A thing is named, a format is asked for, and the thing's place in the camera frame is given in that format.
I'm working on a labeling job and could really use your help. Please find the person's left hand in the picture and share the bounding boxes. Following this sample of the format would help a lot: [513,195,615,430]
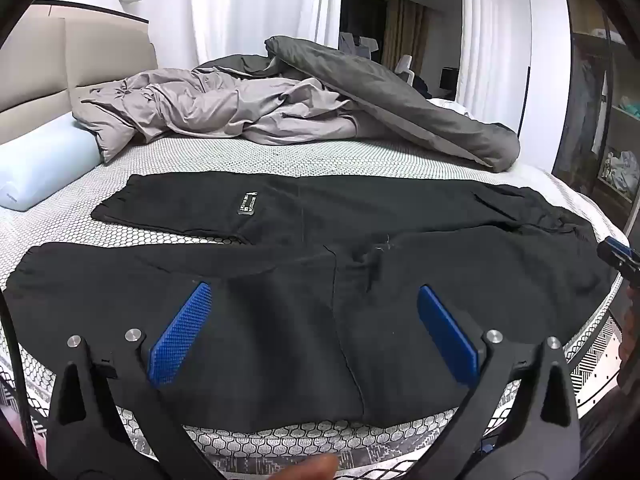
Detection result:
[302,454,341,480]

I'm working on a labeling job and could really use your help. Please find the black pants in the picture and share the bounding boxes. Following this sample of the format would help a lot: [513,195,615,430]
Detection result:
[5,170,618,436]

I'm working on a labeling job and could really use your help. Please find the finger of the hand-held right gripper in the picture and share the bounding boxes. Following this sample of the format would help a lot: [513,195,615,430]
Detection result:
[596,236,640,273]

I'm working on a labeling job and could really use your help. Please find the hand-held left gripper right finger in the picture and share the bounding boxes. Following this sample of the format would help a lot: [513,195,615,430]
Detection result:
[417,285,583,480]

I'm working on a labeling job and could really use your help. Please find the grey duvet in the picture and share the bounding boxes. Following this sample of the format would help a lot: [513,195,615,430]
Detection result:
[70,35,521,173]

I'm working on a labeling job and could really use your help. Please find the open wardrobe shelves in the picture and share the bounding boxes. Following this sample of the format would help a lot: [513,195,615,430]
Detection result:
[550,0,640,221]

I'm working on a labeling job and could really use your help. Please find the beige padded headboard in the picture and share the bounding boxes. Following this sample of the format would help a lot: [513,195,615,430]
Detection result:
[0,2,158,121]

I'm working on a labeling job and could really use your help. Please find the black table lamp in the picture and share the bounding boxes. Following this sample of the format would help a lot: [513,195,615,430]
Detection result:
[440,66,460,98]

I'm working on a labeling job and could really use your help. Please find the brown curtain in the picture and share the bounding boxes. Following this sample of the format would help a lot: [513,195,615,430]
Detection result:
[385,0,431,73]

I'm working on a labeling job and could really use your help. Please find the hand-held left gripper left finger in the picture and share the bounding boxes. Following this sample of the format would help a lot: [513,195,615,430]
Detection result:
[47,282,216,480]

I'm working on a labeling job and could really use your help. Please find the light blue pillow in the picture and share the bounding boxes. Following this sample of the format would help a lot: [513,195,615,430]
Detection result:
[0,112,106,211]

